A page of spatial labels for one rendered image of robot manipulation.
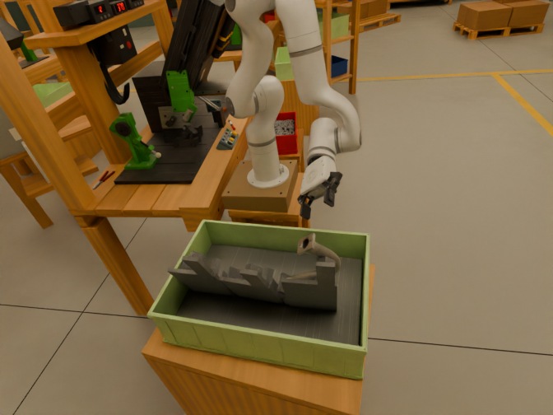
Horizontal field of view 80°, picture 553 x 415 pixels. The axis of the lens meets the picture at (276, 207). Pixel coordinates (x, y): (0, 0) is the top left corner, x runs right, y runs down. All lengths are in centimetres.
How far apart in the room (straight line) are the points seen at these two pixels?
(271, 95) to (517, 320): 180
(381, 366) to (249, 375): 102
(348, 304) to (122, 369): 147
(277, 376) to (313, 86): 82
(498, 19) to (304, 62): 669
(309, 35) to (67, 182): 120
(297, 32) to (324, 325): 81
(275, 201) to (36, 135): 97
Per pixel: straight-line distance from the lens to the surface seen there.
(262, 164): 139
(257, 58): 116
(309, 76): 94
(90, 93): 187
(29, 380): 249
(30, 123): 159
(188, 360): 115
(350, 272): 118
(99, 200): 178
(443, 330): 214
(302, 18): 93
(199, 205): 146
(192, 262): 89
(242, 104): 124
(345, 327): 106
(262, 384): 106
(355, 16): 459
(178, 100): 195
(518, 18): 769
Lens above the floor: 176
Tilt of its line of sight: 39 degrees down
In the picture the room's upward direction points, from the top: 7 degrees counter-clockwise
